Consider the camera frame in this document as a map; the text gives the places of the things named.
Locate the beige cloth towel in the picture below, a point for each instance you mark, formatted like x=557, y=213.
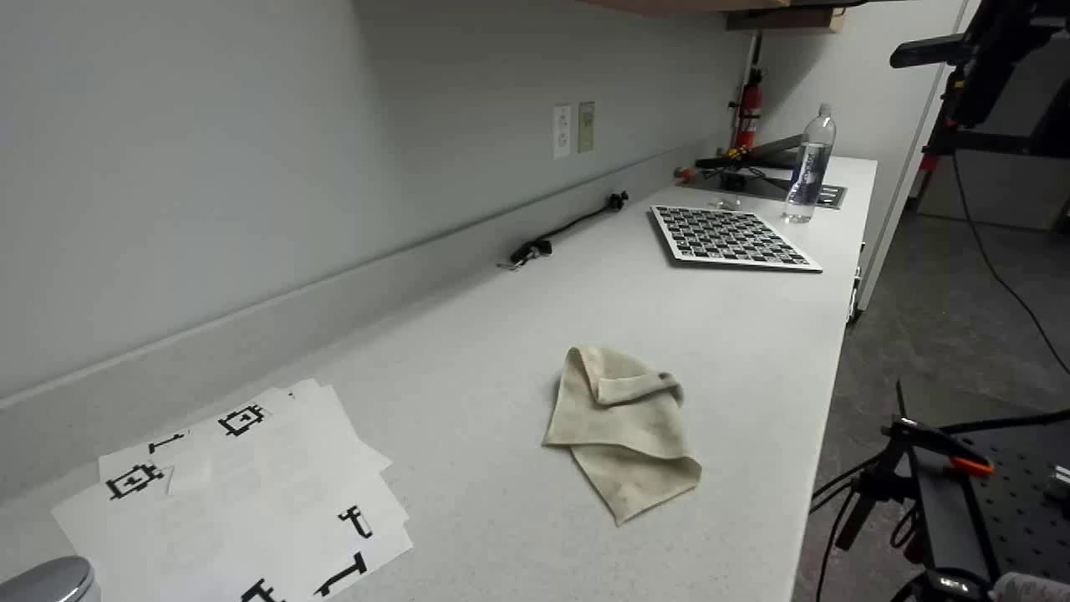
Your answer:
x=624, y=445

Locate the checkerboard calibration board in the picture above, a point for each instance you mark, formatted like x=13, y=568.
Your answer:
x=731, y=234

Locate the black bar tool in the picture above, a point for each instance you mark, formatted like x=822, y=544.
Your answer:
x=758, y=154

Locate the white paper sheet black markers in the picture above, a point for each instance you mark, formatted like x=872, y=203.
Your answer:
x=284, y=428
x=220, y=545

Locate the red clamp tool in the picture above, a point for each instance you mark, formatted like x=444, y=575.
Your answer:
x=750, y=104

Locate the clear plastic water bottle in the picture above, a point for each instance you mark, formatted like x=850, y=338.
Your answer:
x=808, y=168

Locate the black tripod stand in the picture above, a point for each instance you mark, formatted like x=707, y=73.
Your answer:
x=948, y=523

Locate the black perforated breadboard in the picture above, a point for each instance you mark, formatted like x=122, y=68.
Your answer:
x=1032, y=503

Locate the silver metal object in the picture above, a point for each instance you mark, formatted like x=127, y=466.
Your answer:
x=44, y=584

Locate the white wall outlet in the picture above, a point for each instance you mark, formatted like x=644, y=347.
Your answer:
x=562, y=133

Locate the beige wall plate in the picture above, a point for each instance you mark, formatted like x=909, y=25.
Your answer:
x=587, y=125

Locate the black camera on stand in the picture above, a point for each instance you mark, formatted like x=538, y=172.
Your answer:
x=988, y=60

